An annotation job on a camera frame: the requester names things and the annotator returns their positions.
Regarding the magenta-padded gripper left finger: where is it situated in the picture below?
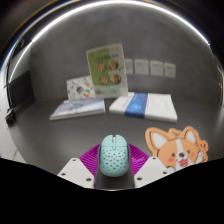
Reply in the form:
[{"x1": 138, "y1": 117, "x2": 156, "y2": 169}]
[{"x1": 56, "y1": 144, "x2": 102, "y2": 190}]

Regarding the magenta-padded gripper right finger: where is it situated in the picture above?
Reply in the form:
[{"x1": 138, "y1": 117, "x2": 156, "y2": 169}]
[{"x1": 127, "y1": 142, "x2": 175, "y2": 190}]

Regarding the mint green perforated computer mouse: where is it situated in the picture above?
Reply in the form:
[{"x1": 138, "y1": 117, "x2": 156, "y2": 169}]
[{"x1": 98, "y1": 133, "x2": 131, "y2": 177}]

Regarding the orange corgi-shaped mouse pad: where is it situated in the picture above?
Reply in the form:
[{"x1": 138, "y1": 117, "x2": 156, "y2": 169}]
[{"x1": 144, "y1": 125, "x2": 210, "y2": 175}]

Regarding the pale grey illustrated book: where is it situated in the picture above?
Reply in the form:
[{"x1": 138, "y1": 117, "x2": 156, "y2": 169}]
[{"x1": 48, "y1": 97, "x2": 107, "y2": 122}]

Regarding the white book with blue band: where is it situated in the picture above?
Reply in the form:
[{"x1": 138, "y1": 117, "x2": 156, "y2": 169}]
[{"x1": 108, "y1": 91, "x2": 179, "y2": 124}]

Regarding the small white illustrated card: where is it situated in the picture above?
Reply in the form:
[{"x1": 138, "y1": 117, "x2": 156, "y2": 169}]
[{"x1": 65, "y1": 74, "x2": 96, "y2": 101}]

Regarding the small black device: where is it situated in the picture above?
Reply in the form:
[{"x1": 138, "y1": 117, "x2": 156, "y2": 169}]
[{"x1": 4, "y1": 109, "x2": 17, "y2": 127}]

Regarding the black monitor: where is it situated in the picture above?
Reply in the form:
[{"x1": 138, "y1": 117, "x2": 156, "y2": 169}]
[{"x1": 5, "y1": 70, "x2": 37, "y2": 112}]

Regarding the green food-print booklet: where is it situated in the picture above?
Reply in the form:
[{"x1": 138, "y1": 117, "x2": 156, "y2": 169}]
[{"x1": 85, "y1": 42, "x2": 129, "y2": 99}]

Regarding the white wall socket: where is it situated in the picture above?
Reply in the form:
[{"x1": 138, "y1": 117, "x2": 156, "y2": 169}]
[
  {"x1": 149, "y1": 60, "x2": 165, "y2": 77},
  {"x1": 133, "y1": 58, "x2": 150, "y2": 76},
  {"x1": 124, "y1": 58, "x2": 135, "y2": 76},
  {"x1": 163, "y1": 62, "x2": 177, "y2": 79}
]

